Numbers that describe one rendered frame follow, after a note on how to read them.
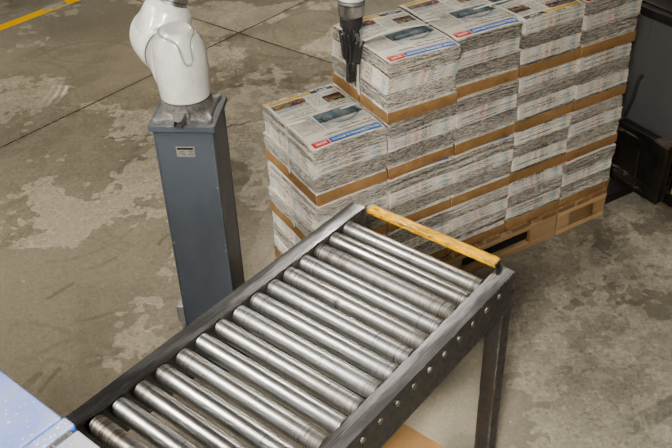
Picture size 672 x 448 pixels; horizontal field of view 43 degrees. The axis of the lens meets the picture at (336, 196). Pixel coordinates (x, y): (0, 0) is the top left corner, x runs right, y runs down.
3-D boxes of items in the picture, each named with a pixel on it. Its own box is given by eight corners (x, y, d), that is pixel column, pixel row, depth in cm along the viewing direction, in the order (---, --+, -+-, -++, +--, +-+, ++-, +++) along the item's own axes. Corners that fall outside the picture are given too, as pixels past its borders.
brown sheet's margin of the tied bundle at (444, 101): (362, 105, 297) (362, 94, 295) (431, 85, 309) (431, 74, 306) (387, 125, 286) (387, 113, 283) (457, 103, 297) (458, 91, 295)
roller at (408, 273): (323, 239, 243) (327, 249, 247) (466, 305, 218) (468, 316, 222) (333, 226, 245) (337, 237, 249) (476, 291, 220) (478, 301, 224)
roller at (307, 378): (225, 327, 220) (223, 312, 217) (372, 413, 195) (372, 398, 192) (211, 338, 217) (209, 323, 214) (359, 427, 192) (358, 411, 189)
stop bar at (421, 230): (372, 208, 253) (372, 202, 252) (502, 263, 230) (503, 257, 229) (366, 213, 251) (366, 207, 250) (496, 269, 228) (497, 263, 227)
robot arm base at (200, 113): (148, 130, 255) (145, 114, 251) (166, 96, 273) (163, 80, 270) (208, 131, 253) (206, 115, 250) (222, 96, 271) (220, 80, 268)
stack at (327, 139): (275, 283, 350) (258, 102, 303) (497, 194, 398) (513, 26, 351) (323, 339, 322) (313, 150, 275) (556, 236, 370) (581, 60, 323)
